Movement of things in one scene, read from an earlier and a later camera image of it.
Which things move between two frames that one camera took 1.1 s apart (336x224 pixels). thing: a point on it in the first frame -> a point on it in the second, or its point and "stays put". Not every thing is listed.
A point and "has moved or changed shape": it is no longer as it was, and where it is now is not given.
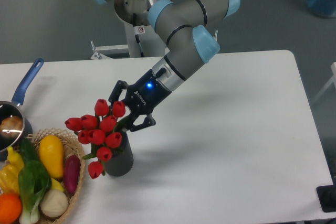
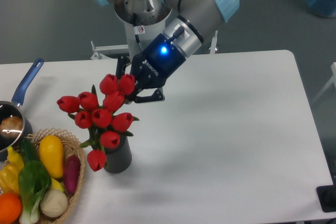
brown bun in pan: [10, 127] stays put
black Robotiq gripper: [143, 97] -> [151, 67]
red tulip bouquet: [100, 132] has moved or changed shape
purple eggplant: [72, 173] stays put
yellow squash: [51, 151] stays put
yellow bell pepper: [9, 178] stays put
